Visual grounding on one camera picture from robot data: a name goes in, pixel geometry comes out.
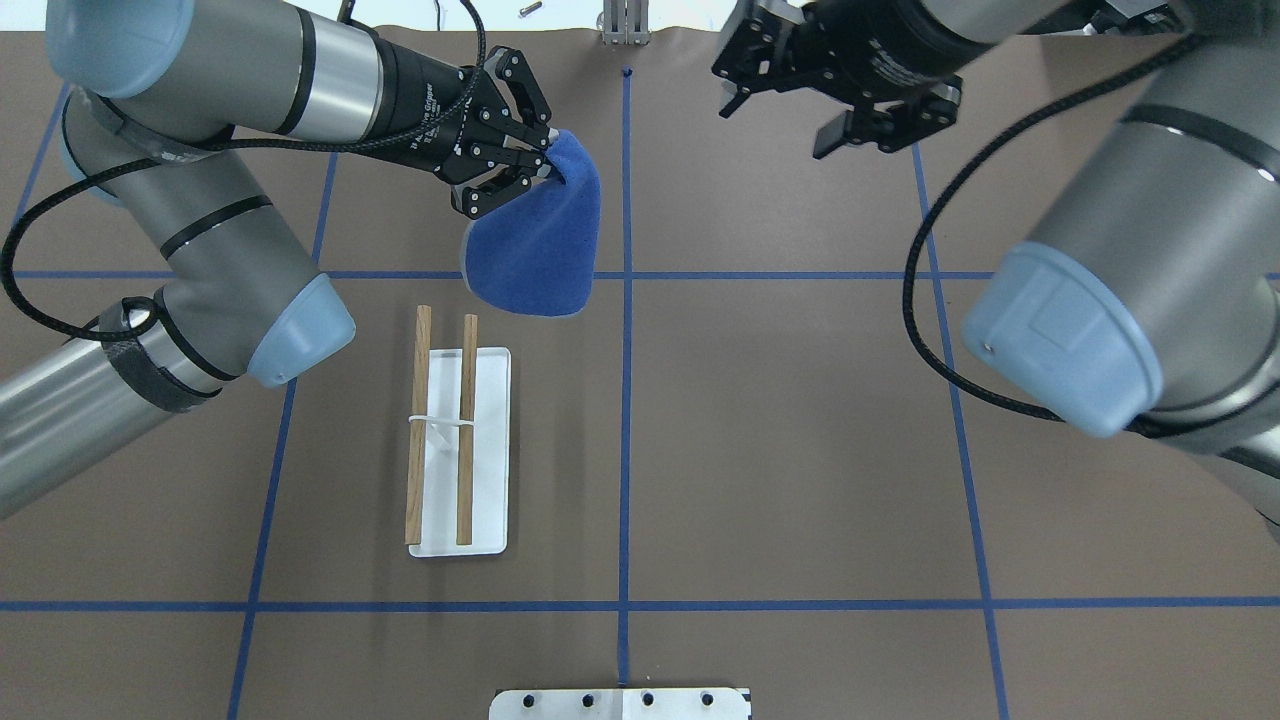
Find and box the left wooden rack bar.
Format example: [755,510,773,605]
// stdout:
[404,305,433,546]

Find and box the right wooden rack bar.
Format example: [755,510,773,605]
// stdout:
[454,314,479,546]

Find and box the brown paper table cover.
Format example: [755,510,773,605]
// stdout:
[3,29,1277,719]

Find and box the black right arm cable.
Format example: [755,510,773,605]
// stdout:
[902,35,1201,423]

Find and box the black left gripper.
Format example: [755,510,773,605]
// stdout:
[380,45,554,219]

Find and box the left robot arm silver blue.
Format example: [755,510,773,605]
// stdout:
[3,1,561,518]

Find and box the aluminium frame post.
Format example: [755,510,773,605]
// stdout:
[598,0,652,46]

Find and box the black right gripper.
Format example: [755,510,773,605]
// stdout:
[712,1,966,159]

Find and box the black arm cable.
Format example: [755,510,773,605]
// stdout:
[902,35,1201,423]
[0,0,492,343]

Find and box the blue towel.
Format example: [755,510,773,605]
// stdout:
[461,129,602,318]

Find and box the white rack base tray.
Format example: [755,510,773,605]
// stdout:
[406,347,512,559]

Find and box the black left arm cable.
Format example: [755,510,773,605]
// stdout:
[0,0,492,343]

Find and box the white metal mounting plate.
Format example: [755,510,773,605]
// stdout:
[488,687,754,719]

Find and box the wooden rack bar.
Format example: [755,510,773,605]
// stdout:
[454,314,479,546]
[404,305,433,546]

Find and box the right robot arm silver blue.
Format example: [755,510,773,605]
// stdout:
[712,1,1279,536]

